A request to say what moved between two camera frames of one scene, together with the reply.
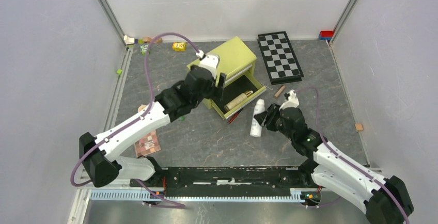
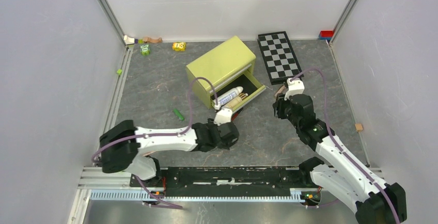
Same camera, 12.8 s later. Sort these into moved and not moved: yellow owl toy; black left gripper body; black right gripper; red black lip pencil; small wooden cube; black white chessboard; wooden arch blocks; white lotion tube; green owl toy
Moved: black right gripper; black left gripper body; white lotion tube
Not moved: wooden arch blocks; red black lip pencil; small wooden cube; yellow owl toy; green owl toy; black white chessboard
